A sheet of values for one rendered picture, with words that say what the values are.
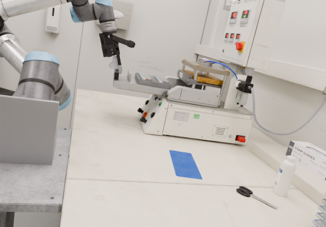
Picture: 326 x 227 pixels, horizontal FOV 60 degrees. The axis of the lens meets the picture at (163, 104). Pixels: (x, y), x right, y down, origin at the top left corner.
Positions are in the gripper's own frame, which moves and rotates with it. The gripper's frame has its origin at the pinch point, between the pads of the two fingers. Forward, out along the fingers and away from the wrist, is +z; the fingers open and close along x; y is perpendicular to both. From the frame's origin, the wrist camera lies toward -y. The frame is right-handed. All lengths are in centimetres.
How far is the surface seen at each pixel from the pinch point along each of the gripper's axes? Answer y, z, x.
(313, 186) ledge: -61, 45, 61
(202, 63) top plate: -40.9, 2.9, 3.0
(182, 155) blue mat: -18, 34, 37
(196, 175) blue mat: -19, 34, 54
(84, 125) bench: 21.5, 19.3, 16.0
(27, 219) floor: 72, 81, -14
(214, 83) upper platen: -44.2, 12.3, 10.3
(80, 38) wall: 31, -16, -141
